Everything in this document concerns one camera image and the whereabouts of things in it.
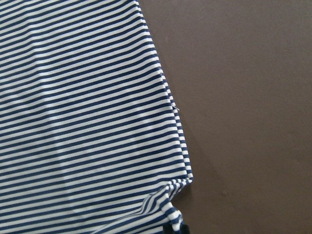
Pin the brown paper table cover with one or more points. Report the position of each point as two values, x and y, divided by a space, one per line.
241 75

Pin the blue white striped polo shirt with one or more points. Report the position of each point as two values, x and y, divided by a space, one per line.
90 137

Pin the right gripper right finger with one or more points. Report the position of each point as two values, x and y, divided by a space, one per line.
183 228

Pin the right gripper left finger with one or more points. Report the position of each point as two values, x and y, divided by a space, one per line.
167 229

